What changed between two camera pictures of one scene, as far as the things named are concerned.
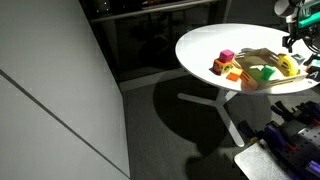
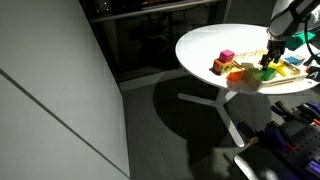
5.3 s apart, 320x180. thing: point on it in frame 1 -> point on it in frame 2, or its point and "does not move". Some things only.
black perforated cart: (286, 150) does not move
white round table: (197, 48) does not move
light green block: (257, 74) does not move
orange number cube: (220, 67) does not move
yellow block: (288, 64) -> (279, 67)
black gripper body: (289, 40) -> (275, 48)
